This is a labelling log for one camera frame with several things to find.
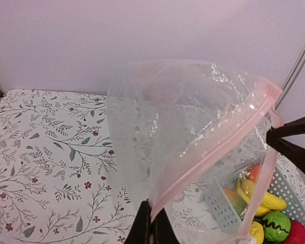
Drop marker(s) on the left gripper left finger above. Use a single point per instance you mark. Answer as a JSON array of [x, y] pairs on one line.
[[140, 231]]

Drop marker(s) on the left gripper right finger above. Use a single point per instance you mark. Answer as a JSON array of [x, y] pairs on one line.
[[162, 231]]

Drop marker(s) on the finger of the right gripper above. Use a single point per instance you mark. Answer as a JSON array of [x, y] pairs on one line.
[[275, 139]]

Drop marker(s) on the yellow toy banana bunch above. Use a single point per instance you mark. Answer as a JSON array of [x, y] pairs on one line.
[[245, 189]]

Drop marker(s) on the green toy watermelon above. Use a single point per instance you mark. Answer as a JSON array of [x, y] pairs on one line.
[[276, 226]]

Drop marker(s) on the clear zip top bag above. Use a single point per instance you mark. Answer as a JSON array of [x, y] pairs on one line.
[[172, 122]]

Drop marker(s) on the light blue plastic basket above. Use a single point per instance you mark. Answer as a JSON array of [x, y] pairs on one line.
[[223, 214]]

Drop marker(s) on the orange toy fruit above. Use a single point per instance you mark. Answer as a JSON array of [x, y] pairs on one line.
[[254, 172]]

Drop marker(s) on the red toy apple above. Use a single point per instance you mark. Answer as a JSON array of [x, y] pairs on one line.
[[297, 234]]

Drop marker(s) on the green orange toy mango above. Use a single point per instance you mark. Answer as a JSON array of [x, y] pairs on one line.
[[236, 201]]

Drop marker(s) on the yellow toy pear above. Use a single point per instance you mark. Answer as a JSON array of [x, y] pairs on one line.
[[257, 232]]

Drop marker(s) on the floral tablecloth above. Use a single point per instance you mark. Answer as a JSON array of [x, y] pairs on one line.
[[59, 182]]

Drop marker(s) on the right aluminium frame post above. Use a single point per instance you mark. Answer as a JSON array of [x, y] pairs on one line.
[[291, 78]]

